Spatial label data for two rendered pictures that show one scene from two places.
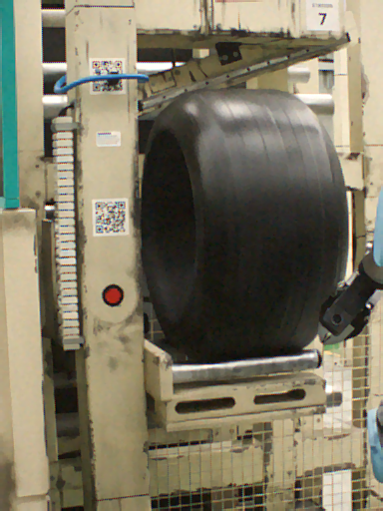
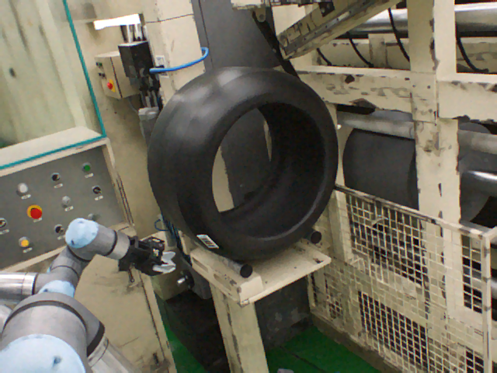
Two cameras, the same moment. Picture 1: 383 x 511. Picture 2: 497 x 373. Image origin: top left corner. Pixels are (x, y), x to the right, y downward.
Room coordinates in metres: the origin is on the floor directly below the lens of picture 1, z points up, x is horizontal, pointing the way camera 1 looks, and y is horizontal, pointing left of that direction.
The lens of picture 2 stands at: (1.80, -1.69, 1.73)
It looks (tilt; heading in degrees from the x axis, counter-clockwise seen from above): 22 degrees down; 80
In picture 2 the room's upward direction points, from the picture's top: 11 degrees counter-clockwise
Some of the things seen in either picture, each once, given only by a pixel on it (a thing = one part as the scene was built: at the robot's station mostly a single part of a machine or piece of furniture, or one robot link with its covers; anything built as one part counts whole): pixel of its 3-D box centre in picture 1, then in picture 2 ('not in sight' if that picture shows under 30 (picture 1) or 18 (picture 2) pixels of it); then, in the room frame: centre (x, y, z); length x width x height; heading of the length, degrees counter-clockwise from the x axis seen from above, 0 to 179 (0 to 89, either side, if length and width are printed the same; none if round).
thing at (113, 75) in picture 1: (101, 79); (178, 62); (1.98, 0.19, 1.51); 0.19 x 0.19 x 0.06; 18
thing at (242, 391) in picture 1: (241, 396); (224, 269); (1.95, -0.09, 0.83); 0.36 x 0.09 x 0.06; 108
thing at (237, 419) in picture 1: (219, 399); (258, 263); (2.08, -0.05, 0.80); 0.37 x 0.36 x 0.02; 18
